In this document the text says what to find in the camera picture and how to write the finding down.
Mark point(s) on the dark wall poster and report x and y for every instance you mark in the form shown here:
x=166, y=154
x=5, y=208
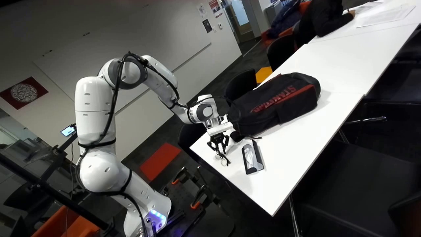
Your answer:
x=207, y=25

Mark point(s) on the black metal frame bar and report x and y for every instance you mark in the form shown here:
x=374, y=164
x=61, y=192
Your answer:
x=53, y=191

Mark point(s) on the orange chair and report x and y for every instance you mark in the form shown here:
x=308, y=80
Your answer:
x=54, y=222
x=83, y=229

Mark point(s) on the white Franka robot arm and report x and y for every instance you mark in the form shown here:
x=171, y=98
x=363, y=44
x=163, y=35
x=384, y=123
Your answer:
x=93, y=113

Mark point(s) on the metal table leg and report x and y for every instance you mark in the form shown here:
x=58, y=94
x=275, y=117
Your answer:
x=293, y=218

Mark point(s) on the person in dark clothes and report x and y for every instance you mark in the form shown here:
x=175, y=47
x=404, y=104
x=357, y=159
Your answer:
x=324, y=14

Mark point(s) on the large black chair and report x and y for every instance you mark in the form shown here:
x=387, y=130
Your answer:
x=363, y=192

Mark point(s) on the glass doorway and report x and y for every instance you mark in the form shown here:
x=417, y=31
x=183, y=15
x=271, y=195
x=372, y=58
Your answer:
x=238, y=13

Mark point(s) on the dark open glasses case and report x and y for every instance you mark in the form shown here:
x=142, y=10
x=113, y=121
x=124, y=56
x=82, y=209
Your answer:
x=253, y=158

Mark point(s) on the red white wall poster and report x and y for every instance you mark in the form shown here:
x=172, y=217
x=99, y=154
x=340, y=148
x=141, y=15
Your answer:
x=215, y=5

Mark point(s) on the red patterned wall picture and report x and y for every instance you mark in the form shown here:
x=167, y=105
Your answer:
x=24, y=92

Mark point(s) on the small device with lit screen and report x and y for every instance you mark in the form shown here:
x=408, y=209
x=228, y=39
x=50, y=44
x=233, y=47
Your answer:
x=67, y=130

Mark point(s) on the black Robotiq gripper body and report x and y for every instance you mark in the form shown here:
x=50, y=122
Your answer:
x=218, y=139

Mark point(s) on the white paper sheets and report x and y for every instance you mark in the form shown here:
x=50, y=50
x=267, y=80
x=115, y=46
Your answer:
x=386, y=13

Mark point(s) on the yellow block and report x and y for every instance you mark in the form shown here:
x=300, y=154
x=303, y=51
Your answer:
x=263, y=73

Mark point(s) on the black chair with armrest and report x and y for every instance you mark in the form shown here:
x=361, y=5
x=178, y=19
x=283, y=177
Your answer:
x=386, y=119

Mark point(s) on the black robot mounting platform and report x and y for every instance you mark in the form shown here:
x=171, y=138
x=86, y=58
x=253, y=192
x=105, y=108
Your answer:
x=205, y=221

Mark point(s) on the black red-lettered backpack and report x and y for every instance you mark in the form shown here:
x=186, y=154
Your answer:
x=280, y=98

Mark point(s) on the black office chair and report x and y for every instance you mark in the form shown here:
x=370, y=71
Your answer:
x=280, y=51

